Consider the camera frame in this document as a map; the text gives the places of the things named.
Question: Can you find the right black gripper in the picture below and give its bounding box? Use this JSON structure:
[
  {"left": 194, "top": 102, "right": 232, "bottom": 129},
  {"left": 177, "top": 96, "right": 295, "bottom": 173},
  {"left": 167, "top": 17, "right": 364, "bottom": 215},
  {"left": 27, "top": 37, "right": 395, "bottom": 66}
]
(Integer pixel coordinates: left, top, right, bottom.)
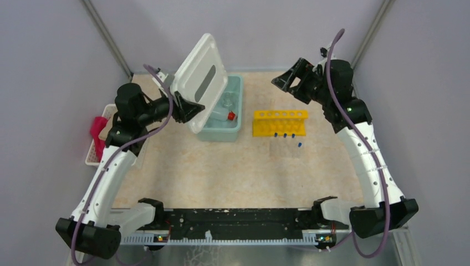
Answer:
[{"left": 271, "top": 58, "right": 331, "bottom": 106}]

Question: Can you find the white plastic lid tray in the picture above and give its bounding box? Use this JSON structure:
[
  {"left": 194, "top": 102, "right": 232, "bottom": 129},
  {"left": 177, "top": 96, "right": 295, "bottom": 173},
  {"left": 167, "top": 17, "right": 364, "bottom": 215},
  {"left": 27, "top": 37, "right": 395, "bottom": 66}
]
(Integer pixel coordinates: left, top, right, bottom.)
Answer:
[{"left": 170, "top": 33, "right": 228, "bottom": 134}]

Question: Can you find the glass erlenmeyer flask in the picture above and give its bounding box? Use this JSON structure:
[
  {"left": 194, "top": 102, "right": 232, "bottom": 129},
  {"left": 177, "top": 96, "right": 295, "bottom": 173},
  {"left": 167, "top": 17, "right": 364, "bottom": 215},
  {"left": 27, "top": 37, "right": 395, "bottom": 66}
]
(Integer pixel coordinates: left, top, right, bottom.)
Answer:
[{"left": 221, "top": 92, "right": 234, "bottom": 110}]

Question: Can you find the wash bottle red cap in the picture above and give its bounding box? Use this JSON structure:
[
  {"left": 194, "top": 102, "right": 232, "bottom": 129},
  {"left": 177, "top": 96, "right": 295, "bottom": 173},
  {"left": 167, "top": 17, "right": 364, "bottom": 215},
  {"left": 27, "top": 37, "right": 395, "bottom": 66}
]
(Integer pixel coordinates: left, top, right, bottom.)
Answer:
[{"left": 210, "top": 108, "right": 237, "bottom": 121}]

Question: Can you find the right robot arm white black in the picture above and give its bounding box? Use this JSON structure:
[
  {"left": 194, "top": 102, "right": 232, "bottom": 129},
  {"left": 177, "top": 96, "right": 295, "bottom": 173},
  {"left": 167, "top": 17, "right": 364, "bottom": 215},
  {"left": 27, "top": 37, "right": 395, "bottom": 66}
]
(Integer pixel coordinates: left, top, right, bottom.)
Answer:
[{"left": 271, "top": 58, "right": 419, "bottom": 238}]

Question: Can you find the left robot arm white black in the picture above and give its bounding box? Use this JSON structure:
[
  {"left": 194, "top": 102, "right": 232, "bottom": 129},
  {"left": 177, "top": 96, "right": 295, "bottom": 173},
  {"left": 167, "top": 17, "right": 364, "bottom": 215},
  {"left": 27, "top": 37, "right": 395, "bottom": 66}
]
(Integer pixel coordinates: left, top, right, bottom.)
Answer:
[{"left": 55, "top": 83, "right": 209, "bottom": 265}]

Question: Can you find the teal plastic tub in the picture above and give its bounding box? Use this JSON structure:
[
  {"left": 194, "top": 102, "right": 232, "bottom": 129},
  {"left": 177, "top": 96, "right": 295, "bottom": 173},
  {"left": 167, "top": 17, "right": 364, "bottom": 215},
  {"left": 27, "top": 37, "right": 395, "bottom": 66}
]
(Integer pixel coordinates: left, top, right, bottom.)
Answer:
[{"left": 196, "top": 75, "right": 244, "bottom": 142}]

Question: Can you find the yellow test tube rack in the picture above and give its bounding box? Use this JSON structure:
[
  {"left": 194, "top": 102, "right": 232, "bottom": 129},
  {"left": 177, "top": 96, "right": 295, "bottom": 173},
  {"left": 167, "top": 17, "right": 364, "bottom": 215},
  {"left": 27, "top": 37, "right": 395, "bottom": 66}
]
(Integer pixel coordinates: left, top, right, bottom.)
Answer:
[{"left": 252, "top": 110, "right": 309, "bottom": 137}]

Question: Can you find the beige cloth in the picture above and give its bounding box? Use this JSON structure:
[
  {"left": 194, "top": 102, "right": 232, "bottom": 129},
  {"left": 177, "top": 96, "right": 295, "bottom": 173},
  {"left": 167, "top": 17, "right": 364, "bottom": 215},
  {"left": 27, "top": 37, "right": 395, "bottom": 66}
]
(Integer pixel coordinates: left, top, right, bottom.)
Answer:
[{"left": 98, "top": 123, "right": 113, "bottom": 141}]

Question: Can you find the pink cloth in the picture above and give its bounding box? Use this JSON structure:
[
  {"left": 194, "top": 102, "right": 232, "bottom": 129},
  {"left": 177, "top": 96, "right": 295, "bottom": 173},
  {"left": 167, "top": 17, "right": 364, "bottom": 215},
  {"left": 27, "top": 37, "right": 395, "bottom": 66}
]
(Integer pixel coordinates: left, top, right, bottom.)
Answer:
[{"left": 90, "top": 116, "right": 108, "bottom": 151}]

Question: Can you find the white perforated basket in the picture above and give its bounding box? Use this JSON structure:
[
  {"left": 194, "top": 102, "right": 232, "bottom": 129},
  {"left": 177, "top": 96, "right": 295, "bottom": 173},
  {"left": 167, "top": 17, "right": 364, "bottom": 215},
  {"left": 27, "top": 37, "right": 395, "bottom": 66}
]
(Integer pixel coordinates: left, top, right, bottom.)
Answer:
[{"left": 85, "top": 104, "right": 147, "bottom": 168}]

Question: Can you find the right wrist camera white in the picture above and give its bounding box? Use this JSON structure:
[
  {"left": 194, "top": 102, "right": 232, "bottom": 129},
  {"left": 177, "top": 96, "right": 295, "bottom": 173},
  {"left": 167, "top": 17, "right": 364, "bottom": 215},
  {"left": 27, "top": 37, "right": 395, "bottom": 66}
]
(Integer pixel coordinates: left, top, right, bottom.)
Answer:
[{"left": 318, "top": 46, "right": 331, "bottom": 69}]

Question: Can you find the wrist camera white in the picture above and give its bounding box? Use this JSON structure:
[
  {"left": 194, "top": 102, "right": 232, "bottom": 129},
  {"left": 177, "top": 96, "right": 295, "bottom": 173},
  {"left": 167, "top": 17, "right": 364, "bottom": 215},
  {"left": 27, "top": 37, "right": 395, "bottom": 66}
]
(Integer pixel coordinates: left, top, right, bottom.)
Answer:
[
  {"left": 152, "top": 68, "right": 175, "bottom": 97},
  {"left": 318, "top": 46, "right": 331, "bottom": 69}
]

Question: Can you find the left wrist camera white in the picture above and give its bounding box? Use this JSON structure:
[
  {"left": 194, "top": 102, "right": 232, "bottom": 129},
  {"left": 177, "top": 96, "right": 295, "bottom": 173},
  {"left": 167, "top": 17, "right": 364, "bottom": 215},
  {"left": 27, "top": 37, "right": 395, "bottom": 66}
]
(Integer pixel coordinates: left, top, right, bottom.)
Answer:
[{"left": 152, "top": 68, "right": 175, "bottom": 97}]

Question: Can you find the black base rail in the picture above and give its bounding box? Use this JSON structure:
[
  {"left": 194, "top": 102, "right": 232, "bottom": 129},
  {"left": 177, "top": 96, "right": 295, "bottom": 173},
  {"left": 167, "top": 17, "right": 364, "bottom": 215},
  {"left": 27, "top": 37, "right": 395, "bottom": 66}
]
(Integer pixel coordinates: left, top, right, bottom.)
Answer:
[{"left": 147, "top": 208, "right": 349, "bottom": 241}]

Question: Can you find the white cable duct strip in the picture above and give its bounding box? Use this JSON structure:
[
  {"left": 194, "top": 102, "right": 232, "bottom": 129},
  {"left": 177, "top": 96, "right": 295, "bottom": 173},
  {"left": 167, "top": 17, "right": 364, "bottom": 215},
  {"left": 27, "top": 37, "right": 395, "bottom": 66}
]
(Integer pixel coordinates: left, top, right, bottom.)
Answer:
[{"left": 120, "top": 233, "right": 333, "bottom": 246}]

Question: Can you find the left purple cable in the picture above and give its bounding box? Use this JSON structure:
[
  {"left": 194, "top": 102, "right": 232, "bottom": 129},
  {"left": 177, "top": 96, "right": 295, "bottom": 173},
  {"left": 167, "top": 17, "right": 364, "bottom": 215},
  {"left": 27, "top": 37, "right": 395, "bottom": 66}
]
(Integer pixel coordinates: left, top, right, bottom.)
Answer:
[{"left": 70, "top": 64, "right": 174, "bottom": 266}]

